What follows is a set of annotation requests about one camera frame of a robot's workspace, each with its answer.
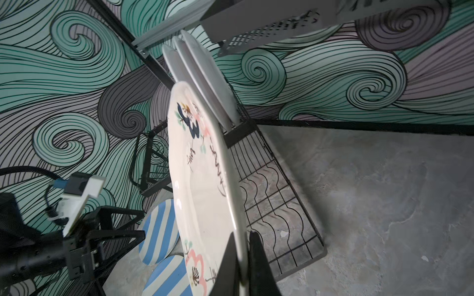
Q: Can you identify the blue striped plate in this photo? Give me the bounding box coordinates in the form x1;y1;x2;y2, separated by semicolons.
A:
142;255;192;296
139;199;180;265

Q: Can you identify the orange sunburst plate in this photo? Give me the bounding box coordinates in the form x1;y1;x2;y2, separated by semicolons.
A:
181;30;241;131

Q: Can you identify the cream plate with drawing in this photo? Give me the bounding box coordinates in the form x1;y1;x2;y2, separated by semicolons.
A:
167;81;249;296

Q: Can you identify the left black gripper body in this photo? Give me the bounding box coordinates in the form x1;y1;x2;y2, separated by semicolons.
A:
63;216;106;279

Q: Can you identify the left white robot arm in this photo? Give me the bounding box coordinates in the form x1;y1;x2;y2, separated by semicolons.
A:
1;166;146;289

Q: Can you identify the black perforated metal tray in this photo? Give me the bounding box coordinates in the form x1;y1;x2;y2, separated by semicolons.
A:
200;1;452;56

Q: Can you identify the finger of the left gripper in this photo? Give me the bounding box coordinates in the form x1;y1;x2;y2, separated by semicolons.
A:
92;206;144;231
86;230;146;276

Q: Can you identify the black wire dish rack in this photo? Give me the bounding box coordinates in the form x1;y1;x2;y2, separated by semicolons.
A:
128;101;327;281

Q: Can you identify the aluminium rail back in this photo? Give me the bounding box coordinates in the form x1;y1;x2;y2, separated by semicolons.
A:
132;0;214;51

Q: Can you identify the blue striped plate near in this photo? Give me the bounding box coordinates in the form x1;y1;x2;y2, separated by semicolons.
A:
142;255;192;296

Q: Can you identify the green red rimmed plate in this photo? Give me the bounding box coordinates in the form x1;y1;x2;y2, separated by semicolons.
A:
162;44;191;83

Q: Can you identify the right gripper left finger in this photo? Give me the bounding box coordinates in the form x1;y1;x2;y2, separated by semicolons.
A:
209;233;239;296

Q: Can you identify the blue striped plate far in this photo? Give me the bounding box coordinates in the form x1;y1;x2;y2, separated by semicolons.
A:
139;199;180;265

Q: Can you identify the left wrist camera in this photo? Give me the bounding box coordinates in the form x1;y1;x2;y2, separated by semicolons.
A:
44;172;106;238

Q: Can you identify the white plate black motif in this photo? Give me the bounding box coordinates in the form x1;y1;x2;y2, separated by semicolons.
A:
172;37;233;131

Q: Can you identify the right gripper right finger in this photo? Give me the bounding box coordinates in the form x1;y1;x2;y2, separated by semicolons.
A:
249;231;281;296

